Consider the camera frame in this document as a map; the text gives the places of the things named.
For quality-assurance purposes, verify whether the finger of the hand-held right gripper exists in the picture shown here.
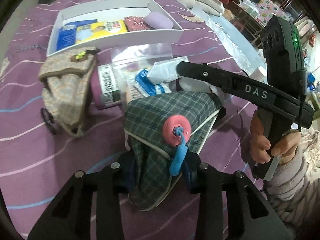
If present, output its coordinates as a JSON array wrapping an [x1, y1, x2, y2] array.
[[176, 61, 227, 90]]

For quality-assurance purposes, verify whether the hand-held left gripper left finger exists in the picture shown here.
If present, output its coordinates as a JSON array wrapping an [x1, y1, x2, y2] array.
[[27, 154, 138, 240]]

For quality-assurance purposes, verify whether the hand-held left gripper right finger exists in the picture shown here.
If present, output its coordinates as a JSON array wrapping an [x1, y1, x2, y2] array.
[[183, 154, 293, 240]]

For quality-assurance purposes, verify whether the white tissue packet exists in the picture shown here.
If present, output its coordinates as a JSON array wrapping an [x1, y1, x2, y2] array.
[[147, 55, 189, 85]]

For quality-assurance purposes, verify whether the green plaid pouch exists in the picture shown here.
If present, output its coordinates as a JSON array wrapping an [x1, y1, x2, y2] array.
[[124, 91, 225, 212]]

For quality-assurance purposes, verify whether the clear zip bag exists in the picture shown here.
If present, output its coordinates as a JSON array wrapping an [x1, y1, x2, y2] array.
[[110, 44, 173, 98]]

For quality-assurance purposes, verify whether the lavender soft pouch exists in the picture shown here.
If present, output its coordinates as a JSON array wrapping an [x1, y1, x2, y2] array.
[[145, 11, 173, 30]]

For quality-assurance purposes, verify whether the beige checked pouch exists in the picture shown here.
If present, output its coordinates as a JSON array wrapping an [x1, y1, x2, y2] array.
[[38, 46, 100, 138]]

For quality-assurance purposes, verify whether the blue and yellow packet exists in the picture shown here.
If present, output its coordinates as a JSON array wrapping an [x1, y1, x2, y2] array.
[[56, 19, 128, 52]]

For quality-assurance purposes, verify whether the white box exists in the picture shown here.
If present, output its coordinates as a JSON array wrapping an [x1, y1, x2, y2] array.
[[46, 0, 184, 57]]

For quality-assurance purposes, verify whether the person's right forearm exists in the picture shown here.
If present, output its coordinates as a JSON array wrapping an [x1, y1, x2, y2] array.
[[262, 140, 320, 230]]

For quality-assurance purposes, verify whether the person's right hand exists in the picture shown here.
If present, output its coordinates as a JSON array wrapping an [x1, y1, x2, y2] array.
[[250, 110, 302, 164]]

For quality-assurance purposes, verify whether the white cup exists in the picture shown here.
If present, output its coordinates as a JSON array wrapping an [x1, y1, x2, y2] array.
[[250, 66, 267, 81]]

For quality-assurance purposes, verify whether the dark wooden cabinet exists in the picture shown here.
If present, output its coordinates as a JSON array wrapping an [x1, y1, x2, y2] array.
[[230, 0, 295, 38]]

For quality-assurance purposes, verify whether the patterned gift box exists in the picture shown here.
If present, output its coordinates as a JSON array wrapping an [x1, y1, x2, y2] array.
[[257, 0, 284, 23]]

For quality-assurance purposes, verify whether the clear plastic sheet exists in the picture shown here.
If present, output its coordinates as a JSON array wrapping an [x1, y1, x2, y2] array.
[[192, 2, 265, 73]]

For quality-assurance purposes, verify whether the blue white small packet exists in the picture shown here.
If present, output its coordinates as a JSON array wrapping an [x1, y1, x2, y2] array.
[[127, 67, 173, 100]]

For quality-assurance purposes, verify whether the white plastic bag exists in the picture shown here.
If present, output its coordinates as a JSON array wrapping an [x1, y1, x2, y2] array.
[[239, 0, 258, 18]]

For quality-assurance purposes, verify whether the pink glitter pouch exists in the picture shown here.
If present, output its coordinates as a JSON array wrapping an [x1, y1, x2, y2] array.
[[124, 16, 153, 32]]

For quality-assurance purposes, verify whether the purple labelled packet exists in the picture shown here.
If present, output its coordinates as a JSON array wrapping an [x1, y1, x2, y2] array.
[[90, 64, 125, 110]]

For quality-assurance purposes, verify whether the pale fluffy cloth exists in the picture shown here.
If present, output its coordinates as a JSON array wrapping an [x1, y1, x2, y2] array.
[[300, 127, 320, 167]]

